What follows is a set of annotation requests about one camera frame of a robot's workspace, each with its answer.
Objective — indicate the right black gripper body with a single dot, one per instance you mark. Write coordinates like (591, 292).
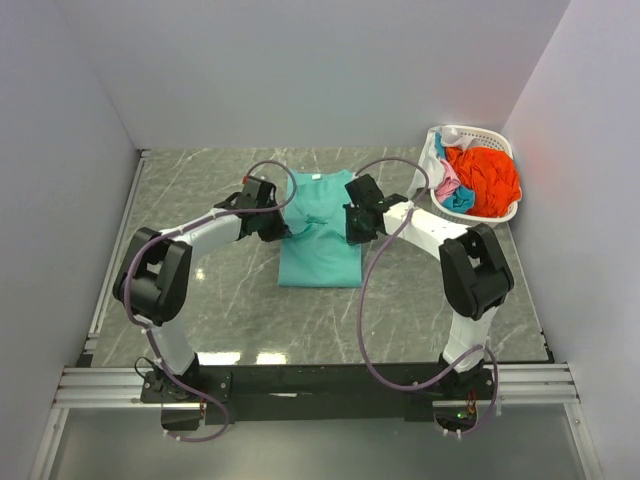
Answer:
(356, 228)

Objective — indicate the teal t shirt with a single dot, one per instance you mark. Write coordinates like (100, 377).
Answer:
(317, 255)

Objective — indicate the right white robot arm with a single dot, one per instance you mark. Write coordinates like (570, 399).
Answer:
(475, 273)

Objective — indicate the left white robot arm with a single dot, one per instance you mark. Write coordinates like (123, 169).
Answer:
(153, 280)

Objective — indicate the white cloth in basket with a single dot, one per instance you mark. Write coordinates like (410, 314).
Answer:
(428, 161)

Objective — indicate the pink cloth in basket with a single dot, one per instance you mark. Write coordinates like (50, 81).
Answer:
(449, 184)

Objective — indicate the blue cloth in basket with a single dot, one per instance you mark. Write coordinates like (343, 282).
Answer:
(463, 199)

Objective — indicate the orange t shirt in basket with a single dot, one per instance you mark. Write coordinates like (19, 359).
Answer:
(491, 174)

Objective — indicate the white laundry basket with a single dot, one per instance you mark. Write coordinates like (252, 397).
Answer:
(484, 138)

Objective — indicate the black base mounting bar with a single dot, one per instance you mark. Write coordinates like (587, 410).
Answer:
(317, 392)

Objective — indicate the aluminium rail frame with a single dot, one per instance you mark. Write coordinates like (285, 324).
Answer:
(539, 401)

